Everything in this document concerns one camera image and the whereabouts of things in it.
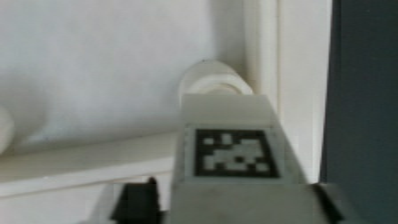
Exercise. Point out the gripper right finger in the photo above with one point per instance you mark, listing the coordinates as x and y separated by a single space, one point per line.
336 207

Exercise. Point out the white square tabletop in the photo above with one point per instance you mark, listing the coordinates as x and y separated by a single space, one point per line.
94 54

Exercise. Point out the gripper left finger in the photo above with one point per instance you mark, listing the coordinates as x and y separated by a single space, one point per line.
128 204

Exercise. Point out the white table leg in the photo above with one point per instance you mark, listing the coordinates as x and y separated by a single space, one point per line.
238 183

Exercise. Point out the white L-shaped fence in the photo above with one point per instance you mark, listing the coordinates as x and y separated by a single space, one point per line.
74 204

